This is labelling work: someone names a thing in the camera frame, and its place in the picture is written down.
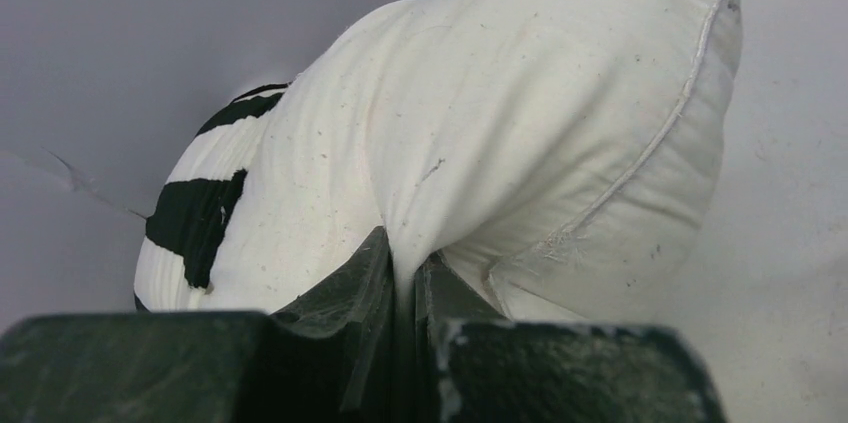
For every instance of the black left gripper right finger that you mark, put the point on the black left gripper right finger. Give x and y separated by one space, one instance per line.
474 365

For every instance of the black white striped pillowcase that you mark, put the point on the black white striped pillowcase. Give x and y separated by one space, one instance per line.
194 207

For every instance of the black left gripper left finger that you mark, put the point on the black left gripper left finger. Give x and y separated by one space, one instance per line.
323 358

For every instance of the white pillow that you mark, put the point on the white pillow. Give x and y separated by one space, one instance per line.
560 154

